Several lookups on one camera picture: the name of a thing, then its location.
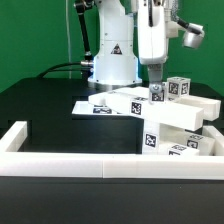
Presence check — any white U-shaped boundary frame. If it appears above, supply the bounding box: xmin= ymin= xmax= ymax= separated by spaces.
xmin=0 ymin=121 xmax=224 ymax=180

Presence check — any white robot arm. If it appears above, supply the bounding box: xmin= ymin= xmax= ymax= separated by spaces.
xmin=74 ymin=0 xmax=204 ymax=93

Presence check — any white chair seat part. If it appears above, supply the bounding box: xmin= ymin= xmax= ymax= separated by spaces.
xmin=142 ymin=120 xmax=183 ymax=155

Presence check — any white marker base sheet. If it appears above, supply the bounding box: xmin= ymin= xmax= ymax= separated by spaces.
xmin=71 ymin=100 xmax=124 ymax=116

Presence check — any black cable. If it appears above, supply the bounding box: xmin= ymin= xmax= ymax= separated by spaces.
xmin=35 ymin=61 xmax=96 ymax=80

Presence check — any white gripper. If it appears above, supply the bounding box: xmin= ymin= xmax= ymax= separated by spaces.
xmin=137 ymin=0 xmax=167 ymax=93

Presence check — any white chair back frame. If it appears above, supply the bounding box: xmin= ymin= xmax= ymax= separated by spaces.
xmin=88 ymin=87 xmax=221 ymax=131

